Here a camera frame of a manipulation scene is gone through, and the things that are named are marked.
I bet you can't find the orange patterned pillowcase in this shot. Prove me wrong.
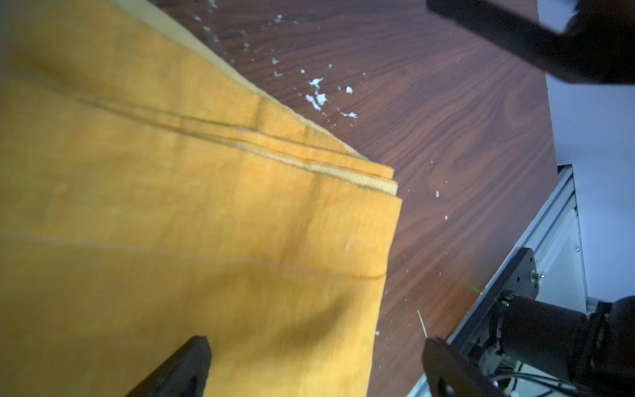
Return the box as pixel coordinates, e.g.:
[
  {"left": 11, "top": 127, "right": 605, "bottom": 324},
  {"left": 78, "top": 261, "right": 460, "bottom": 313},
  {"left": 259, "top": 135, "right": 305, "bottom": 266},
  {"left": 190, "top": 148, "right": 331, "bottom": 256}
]
[{"left": 1, "top": 1, "right": 401, "bottom": 396}]

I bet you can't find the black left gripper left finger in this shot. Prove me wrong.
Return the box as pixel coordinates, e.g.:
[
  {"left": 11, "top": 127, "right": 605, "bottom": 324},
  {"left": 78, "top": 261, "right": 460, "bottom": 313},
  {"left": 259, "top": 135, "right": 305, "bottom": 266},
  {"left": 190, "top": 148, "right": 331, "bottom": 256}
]
[{"left": 127, "top": 336, "right": 213, "bottom": 397}]

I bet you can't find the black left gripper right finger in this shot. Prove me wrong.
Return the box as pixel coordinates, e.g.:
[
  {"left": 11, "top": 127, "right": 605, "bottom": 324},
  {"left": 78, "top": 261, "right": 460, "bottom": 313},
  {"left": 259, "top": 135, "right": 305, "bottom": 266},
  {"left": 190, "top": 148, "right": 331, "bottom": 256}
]
[{"left": 423, "top": 337, "right": 504, "bottom": 397}]

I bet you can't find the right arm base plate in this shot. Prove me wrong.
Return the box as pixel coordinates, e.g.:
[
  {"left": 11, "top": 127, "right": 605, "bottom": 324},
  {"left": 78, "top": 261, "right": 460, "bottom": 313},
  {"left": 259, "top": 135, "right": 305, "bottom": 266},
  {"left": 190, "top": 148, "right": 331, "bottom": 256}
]
[{"left": 448, "top": 247, "right": 542, "bottom": 357}]

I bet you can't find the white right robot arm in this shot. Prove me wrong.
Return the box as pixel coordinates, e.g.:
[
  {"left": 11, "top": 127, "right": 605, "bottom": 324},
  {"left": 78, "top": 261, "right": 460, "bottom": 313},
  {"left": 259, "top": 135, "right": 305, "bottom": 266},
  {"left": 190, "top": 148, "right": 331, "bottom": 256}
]
[{"left": 426, "top": 0, "right": 634, "bottom": 85}]

